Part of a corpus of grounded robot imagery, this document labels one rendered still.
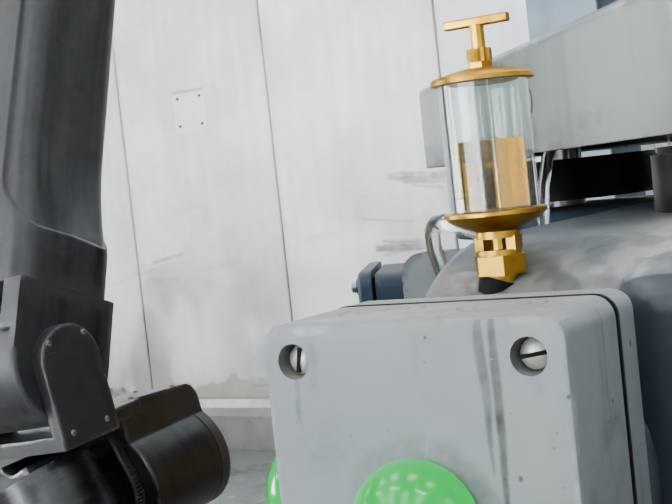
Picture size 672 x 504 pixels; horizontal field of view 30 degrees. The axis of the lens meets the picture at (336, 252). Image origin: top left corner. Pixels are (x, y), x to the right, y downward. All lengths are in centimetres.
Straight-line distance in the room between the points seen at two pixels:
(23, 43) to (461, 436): 42
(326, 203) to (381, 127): 50
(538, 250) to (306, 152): 610
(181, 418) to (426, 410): 40
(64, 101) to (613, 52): 29
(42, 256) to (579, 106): 26
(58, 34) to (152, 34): 639
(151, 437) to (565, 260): 34
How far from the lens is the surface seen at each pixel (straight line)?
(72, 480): 61
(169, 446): 65
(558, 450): 26
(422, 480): 27
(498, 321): 26
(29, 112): 63
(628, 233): 36
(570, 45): 52
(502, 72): 34
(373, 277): 79
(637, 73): 45
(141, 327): 721
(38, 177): 62
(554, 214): 76
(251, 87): 664
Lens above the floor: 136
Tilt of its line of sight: 3 degrees down
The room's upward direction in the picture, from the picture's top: 6 degrees counter-clockwise
